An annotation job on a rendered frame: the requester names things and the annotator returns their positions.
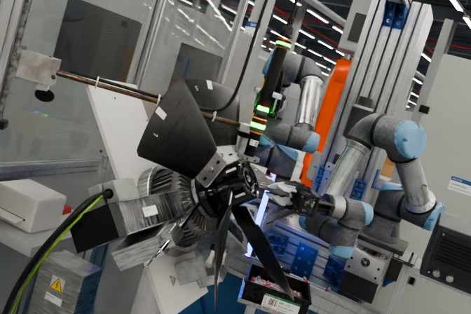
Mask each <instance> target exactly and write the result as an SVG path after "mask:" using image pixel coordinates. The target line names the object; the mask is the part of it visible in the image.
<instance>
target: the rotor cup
mask: <svg viewBox="0 0 471 314"><path fill-rule="evenodd" d="M232 168H236V170H233V171H231V172H228V173H226V171H227V170H230V169H232ZM246 175H248V176H249V177H250V182H248V181H247V178H246ZM196 186H197V190H198V195H199V197H200V200H201V202H202V204H203V206H204V207H205V209H206V210H207V211H208V213H209V214H210V215H212V216H213V217H215V218H218V216H219V210H218V207H219V205H223V203H224V201H225V199H226V197H227V195H228V192H229V190H230V189H231V190H232V193H233V194H232V199H231V201H232V206H231V207H237V206H239V205H242V204H245V203H248V202H250V201H252V200H255V199H257V198H258V196H259V184H258V181H257V177H256V175H255V173H254V170H253V169H252V167H251V166H250V164H249V163H248V162H247V161H246V160H244V159H242V158H241V159H238V160H236V161H233V162H231V163H228V164H226V165H225V167H224V168H223V170H222V171H221V172H220V173H219V174H218V175H217V177H216V178H215V179H214V181H213V182H212V183H211V185H209V186H208V187H207V188H205V187H204V186H203V185H202V184H200V183H199V182H198V181H197V180H196ZM244 192H245V195H243V196H240V197H237V198H236V197H235V196H236V195H238V194H241V193H244Z"/></svg>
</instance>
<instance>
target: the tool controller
mask: <svg viewBox="0 0 471 314"><path fill-rule="evenodd" d="M420 274H421V275H424V276H426V277H428V278H431V279H433V280H436V281H438V282H441V283H444V284H445V285H448V286H451V287H454V288H456V289H459V290H461V291H463V292H466V293H468V294H471V223H470V222H467V221H464V220H462V219H458V218H455V217H452V216H450V215H447V214H444V213H441V212H440V213H439V216H438V218H437V221H436V224H435V227H434V229H433V231H432V234H431V236H430V239H429V242H428V245H427V247H426V249H425V252H424V255H423V258H422V262H421V269H420Z"/></svg>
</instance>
